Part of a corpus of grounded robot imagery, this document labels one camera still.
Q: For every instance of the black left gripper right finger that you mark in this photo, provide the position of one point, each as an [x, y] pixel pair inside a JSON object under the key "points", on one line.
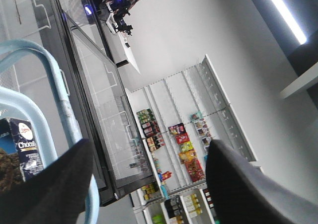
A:
{"points": [[244, 195]]}

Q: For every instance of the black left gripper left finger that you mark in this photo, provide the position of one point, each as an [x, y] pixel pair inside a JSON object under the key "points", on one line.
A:
{"points": [[56, 195]]}

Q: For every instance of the dark blue cookie box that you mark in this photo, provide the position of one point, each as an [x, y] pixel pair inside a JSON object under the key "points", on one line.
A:
{"points": [[17, 141]]}

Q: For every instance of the light blue shopping basket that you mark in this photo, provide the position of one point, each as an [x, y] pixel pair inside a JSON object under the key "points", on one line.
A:
{"points": [[16, 50]]}

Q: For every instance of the red snack bag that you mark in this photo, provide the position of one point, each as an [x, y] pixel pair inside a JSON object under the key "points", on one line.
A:
{"points": [[195, 170]]}

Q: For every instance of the red snack box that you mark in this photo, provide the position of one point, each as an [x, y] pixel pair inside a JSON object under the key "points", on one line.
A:
{"points": [[182, 138]]}

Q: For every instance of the white store shelving unit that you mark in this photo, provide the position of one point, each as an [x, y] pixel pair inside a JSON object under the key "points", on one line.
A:
{"points": [[191, 101]]}

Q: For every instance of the near white chest freezer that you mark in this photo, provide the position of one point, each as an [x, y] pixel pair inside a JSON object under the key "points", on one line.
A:
{"points": [[71, 32]]}

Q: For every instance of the ceiling light strip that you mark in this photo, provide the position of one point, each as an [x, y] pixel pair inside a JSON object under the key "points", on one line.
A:
{"points": [[290, 21]]}

